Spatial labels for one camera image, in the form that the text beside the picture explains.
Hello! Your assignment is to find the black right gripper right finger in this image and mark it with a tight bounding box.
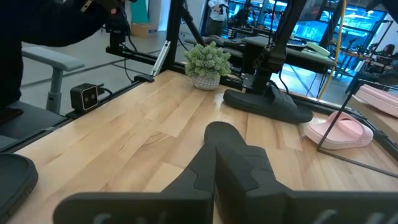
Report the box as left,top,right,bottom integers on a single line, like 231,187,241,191
215,143,398,224

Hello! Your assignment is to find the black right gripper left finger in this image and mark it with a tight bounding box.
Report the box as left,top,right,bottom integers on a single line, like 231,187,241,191
52,142,217,224

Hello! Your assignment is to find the black bean bag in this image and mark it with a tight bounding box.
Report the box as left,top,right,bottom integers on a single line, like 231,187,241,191
0,152,39,223

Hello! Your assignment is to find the black-framed wooden shelf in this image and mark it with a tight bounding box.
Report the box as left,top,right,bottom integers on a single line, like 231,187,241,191
316,79,398,180

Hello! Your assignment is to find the green potted plant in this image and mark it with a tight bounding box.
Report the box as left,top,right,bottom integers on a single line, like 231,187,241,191
183,41,233,91

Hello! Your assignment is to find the white metal bar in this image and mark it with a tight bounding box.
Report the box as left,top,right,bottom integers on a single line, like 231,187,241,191
150,40,172,77

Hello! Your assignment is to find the person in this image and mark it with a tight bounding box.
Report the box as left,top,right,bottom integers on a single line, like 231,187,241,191
205,0,231,37
233,2,253,27
381,43,396,57
0,0,137,121

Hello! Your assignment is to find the cardboard box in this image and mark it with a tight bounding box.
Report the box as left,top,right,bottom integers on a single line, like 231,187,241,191
130,22,160,39

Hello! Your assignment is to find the grey office chair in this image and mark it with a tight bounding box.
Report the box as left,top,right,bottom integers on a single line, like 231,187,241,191
0,46,85,153

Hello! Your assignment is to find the teal panel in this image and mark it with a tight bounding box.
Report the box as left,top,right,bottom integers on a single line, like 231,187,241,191
129,0,150,24

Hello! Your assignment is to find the black table-level camera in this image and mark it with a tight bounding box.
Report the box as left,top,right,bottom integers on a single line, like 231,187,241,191
70,82,106,113

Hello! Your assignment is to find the yellow hanging cable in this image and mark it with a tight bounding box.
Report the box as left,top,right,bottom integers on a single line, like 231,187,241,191
317,0,348,100

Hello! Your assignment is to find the black aluminium rig frame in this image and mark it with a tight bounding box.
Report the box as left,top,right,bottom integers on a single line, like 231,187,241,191
0,0,398,162

